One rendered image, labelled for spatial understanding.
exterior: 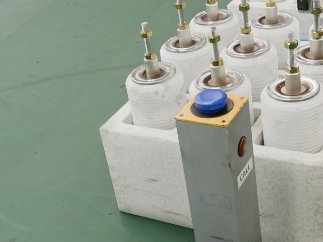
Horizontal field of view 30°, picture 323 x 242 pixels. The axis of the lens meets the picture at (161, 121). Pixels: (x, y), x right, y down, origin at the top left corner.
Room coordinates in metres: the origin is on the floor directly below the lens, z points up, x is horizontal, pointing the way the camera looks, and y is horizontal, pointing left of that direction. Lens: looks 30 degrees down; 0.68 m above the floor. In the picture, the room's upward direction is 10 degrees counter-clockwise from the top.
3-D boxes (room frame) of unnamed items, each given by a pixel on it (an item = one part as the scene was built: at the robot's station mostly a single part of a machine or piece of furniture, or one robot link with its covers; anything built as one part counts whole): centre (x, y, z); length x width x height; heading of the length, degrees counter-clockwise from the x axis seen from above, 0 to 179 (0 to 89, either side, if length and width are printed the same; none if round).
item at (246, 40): (0.92, -0.16, 0.26); 0.02 x 0.02 x 0.03
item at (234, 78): (0.82, -0.10, 0.25); 0.08 x 0.08 x 0.01
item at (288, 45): (0.76, -0.20, 0.32); 0.02 x 0.02 x 0.01; 55
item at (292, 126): (0.76, -0.20, 0.16); 0.10 x 0.10 x 0.18
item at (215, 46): (0.82, -0.10, 0.30); 0.01 x 0.01 x 0.08
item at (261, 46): (0.92, -0.16, 0.25); 0.08 x 0.08 x 0.01
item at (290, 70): (0.76, -0.20, 0.29); 0.02 x 0.02 x 0.01; 55
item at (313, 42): (0.85, -0.26, 0.26); 0.02 x 0.02 x 0.03
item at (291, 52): (0.76, -0.20, 0.30); 0.01 x 0.01 x 0.08
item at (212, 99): (0.64, -0.06, 0.32); 0.04 x 0.04 x 0.02
